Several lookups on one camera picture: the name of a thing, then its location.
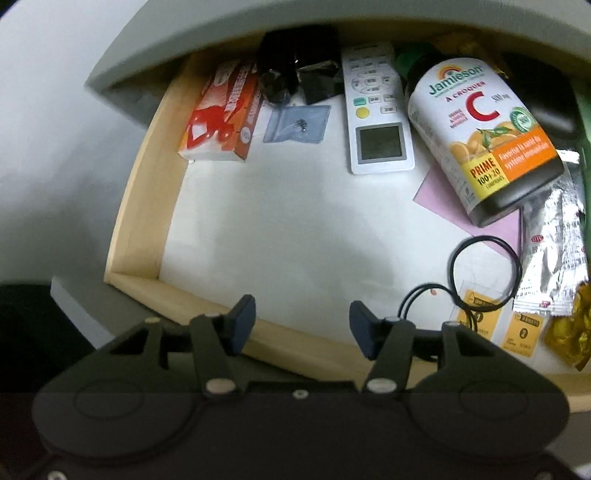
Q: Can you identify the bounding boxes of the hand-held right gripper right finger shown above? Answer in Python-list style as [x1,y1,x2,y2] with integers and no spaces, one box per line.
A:
[349,300,498,397]

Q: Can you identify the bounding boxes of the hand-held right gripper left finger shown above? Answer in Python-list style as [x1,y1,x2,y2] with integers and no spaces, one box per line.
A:
[111,294,257,401]

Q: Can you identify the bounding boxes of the wooden drawer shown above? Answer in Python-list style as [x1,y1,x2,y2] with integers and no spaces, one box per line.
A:
[104,28,591,398]

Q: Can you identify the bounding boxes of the yellow label small packet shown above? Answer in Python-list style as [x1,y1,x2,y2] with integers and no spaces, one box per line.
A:
[505,310,546,359]
[455,288,502,345]

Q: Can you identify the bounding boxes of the pink paper sheet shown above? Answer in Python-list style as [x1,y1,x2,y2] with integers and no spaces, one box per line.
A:
[413,164,525,256]

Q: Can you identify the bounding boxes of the silver blister pack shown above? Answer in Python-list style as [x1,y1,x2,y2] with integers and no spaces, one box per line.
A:
[515,150,591,318]

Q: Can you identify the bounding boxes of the red white tissue pack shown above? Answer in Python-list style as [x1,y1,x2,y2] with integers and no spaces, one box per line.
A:
[178,59,265,162]

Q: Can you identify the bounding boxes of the small clear zip bag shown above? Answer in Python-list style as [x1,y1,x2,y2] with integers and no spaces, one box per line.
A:
[262,105,332,145]

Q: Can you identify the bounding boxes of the gold wrapped candies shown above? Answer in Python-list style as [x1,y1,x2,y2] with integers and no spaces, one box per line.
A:
[434,31,511,77]
[544,281,591,373]

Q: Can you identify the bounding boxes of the vitamin bottle with orange label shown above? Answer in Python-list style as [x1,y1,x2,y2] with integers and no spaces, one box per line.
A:
[394,44,565,228]

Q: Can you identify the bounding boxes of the white remote control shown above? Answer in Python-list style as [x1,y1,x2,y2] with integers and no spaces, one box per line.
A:
[341,41,415,175]

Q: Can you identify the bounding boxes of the black plastic wrapper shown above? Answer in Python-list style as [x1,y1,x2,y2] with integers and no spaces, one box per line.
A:
[298,59,343,105]

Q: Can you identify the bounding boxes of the black pouch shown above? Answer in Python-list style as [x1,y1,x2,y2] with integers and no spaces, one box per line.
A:
[501,51,580,138]

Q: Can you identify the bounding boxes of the grey fabric nightstand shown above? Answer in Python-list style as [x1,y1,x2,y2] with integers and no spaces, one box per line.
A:
[50,0,591,354]

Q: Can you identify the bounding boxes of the black hair tie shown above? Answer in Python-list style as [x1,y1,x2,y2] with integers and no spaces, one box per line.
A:
[399,281,479,365]
[450,236,523,311]

